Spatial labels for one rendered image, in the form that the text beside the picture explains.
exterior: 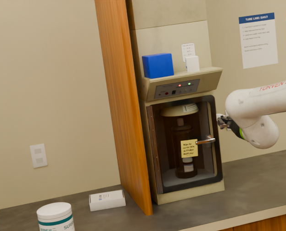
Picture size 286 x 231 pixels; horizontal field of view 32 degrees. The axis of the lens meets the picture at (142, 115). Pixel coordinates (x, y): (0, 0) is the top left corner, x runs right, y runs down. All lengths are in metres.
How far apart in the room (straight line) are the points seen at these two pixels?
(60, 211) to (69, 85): 0.78
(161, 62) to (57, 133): 0.75
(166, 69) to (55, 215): 0.71
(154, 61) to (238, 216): 0.70
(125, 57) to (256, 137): 0.62
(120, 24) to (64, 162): 0.87
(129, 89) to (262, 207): 0.72
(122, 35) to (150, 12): 0.19
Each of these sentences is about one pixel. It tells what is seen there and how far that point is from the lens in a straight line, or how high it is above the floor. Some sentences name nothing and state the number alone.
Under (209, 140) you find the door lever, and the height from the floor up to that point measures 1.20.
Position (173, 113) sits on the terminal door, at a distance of 2.16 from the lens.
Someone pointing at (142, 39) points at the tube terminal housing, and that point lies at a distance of 2.11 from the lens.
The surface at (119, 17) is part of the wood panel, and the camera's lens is 2.00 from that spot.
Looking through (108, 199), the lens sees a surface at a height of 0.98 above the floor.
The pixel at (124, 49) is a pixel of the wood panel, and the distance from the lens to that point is 2.00.
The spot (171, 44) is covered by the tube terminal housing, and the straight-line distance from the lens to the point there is 2.15.
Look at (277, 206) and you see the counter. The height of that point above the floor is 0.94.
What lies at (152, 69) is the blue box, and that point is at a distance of 2.01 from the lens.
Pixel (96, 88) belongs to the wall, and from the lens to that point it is 2.52.
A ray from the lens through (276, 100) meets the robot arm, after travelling 1.56.
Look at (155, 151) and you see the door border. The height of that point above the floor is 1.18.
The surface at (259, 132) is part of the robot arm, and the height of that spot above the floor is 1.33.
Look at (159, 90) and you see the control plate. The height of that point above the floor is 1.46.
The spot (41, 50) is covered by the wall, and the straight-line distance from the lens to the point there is 2.47.
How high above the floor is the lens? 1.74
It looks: 11 degrees down
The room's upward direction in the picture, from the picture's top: 7 degrees counter-clockwise
